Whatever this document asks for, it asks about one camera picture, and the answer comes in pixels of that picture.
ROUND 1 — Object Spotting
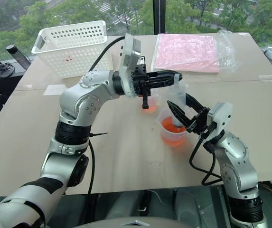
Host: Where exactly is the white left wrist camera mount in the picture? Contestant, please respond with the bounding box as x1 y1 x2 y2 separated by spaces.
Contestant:
118 33 143 98

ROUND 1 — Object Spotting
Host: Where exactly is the small clear plastic cup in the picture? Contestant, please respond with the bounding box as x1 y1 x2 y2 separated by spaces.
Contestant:
141 91 160 115

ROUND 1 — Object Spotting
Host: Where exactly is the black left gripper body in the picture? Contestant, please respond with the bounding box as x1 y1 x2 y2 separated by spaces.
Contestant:
132 56 151 110

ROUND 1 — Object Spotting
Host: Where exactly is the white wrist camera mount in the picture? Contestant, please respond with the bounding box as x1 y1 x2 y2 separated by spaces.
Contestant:
207 102 234 141
118 33 143 98

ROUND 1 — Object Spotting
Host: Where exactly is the grey robot torso top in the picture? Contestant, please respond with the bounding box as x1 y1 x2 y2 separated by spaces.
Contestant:
73 214 182 228

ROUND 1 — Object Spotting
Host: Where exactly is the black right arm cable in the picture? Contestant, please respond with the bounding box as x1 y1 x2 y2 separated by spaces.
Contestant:
188 135 222 186

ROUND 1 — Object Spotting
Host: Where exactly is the white perforated plastic basket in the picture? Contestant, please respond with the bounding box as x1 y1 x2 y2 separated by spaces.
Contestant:
31 20 114 79

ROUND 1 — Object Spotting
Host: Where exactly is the crumpled clear plastic bag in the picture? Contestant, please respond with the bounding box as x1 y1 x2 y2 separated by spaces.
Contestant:
214 29 243 75

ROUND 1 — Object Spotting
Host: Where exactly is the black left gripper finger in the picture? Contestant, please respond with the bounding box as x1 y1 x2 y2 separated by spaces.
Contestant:
150 79 176 91
147 70 183 82

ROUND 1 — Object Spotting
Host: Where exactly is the pink sheet in plastic sleeve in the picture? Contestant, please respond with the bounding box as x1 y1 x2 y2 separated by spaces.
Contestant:
150 33 221 75

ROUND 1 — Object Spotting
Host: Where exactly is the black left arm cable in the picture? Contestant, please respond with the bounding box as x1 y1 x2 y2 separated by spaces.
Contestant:
87 36 126 196

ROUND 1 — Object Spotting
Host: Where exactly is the black device on window ledge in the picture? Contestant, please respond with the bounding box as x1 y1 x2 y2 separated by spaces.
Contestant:
0 62 16 77

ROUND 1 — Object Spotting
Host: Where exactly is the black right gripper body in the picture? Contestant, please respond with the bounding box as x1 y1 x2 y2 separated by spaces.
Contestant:
186 107 216 138

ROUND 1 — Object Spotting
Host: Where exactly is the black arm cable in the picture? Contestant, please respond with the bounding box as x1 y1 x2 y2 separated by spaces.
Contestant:
87 36 126 196
188 135 222 186

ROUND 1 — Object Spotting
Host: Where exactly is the black window frame post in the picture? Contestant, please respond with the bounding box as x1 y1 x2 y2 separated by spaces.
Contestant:
152 0 167 35

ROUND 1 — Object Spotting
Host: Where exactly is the large clear measuring cup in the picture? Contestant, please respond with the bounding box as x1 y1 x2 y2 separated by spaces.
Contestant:
156 107 189 146

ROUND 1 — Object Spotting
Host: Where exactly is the dark bottle with black cap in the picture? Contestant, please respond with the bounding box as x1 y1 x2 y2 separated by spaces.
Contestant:
5 45 32 70

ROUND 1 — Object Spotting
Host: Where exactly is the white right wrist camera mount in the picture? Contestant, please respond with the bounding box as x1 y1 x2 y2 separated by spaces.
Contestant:
207 102 234 141

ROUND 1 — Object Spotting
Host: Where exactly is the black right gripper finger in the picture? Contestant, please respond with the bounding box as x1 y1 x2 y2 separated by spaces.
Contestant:
167 100 196 129
185 93 209 115

